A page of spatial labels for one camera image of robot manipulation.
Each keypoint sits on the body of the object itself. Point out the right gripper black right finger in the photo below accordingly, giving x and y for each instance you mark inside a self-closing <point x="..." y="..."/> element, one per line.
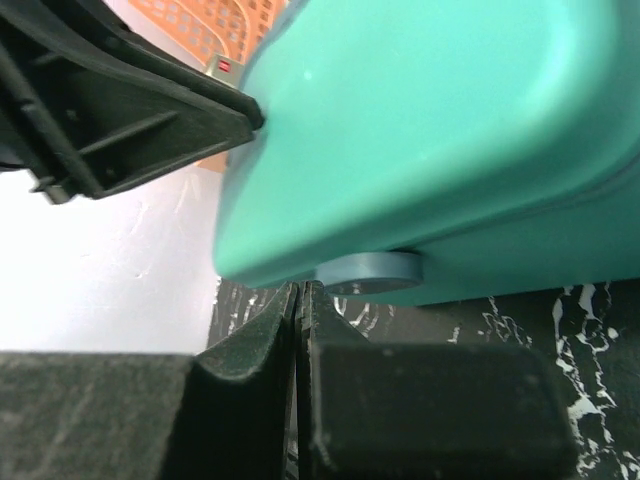
<point x="369" y="410"/>

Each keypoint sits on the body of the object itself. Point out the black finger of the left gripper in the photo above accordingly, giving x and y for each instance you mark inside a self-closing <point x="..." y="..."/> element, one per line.
<point x="91" y="108"/>

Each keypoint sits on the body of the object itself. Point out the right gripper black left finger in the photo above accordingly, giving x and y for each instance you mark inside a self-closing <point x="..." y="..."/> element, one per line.
<point x="220" y="414"/>

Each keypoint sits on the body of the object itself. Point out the teal medicine kit box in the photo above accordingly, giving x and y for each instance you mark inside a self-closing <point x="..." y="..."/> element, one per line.
<point x="420" y="152"/>

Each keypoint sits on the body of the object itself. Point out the peach plastic file organizer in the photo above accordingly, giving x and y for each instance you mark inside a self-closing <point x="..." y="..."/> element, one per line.
<point x="233" y="28"/>

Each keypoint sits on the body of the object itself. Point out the white stapler box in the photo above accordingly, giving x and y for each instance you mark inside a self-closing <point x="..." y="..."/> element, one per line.
<point x="225" y="70"/>

